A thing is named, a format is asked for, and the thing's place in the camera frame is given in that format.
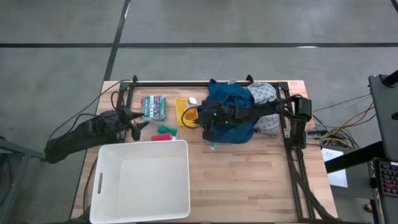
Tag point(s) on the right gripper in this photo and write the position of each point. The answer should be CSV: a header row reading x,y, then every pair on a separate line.
x,y
217,116

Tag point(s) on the backlit keyboard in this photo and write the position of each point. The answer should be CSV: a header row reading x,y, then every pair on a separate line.
x,y
388,177

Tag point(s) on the green bandage roll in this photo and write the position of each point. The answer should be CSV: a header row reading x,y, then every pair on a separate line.
x,y
166,130

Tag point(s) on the black aluminium table frame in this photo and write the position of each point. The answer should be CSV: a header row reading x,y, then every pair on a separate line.
x,y
174,84

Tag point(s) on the yellow plastic basket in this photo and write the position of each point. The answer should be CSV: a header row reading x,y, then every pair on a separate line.
x,y
180,109

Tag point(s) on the clear plastic container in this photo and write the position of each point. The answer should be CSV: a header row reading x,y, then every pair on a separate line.
x,y
149,124

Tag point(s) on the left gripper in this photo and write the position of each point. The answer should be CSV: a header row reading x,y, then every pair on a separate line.
x,y
124,118

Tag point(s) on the grey patterned cloth gown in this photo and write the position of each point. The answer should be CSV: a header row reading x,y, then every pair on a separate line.
x,y
264,93

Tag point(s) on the grey metal stand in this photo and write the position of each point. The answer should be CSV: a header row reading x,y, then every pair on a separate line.
x,y
18,152

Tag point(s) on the white paper sheet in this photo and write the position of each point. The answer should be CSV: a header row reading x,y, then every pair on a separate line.
x,y
337,177

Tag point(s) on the blue scrub garment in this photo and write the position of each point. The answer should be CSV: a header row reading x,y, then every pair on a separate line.
x,y
230,93

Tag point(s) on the black desk bar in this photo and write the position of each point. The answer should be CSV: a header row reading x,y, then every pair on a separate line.
x,y
354,157

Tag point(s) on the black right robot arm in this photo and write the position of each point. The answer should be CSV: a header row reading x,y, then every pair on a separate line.
x,y
267,109

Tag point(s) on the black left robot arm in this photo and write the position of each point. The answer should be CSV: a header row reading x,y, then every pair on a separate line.
x,y
81,137

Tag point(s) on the red bandage roll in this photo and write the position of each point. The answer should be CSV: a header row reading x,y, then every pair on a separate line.
x,y
161,137

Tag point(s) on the white labelled pill bottle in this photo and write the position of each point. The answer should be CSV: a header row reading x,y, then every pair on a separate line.
x,y
192,101

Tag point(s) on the white plastic laundry basket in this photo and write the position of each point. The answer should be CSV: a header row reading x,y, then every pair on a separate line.
x,y
140,186

